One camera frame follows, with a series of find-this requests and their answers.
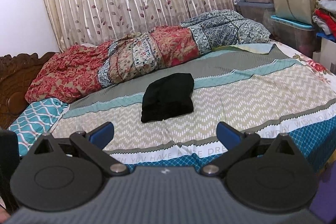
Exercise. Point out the clear bin with teal lid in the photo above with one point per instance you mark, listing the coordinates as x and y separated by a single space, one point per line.
300 36

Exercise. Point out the patterned bedsheet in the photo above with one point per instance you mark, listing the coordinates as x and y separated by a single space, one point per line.
270 89

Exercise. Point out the white box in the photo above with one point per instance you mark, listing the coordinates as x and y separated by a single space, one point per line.
326 56

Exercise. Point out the red and blue floral quilt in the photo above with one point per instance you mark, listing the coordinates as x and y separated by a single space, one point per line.
82 70

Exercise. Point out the black pants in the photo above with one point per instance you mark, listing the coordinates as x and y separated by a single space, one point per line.
168 97

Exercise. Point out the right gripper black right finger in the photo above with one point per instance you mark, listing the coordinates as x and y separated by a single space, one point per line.
269 175

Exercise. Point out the pile of colourful clothes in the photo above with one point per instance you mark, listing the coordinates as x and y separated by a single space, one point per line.
324 17

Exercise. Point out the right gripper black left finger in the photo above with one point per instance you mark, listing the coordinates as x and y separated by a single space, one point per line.
59 174

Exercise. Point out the teal white patterned pillow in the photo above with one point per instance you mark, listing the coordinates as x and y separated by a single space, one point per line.
36 119

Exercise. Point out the carved wooden headboard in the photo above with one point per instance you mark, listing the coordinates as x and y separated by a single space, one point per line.
17 73

